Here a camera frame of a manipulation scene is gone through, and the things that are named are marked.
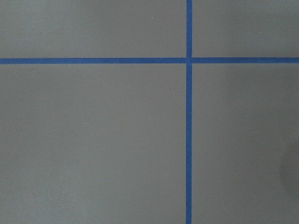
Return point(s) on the horizontal blue tape line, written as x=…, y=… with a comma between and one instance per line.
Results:
x=148, y=60

